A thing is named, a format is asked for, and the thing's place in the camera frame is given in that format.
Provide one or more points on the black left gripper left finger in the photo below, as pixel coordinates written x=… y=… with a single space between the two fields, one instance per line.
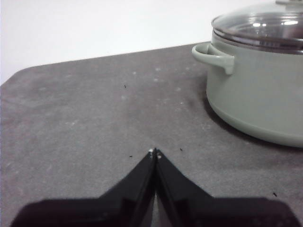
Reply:
x=106 y=210

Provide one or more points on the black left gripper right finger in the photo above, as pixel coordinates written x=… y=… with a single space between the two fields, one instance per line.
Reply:
x=201 y=210

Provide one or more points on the glass lid with green knob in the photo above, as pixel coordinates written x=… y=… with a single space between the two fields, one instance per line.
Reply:
x=255 y=26

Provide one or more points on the green electric cooking pot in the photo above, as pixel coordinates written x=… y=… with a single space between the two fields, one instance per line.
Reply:
x=255 y=99

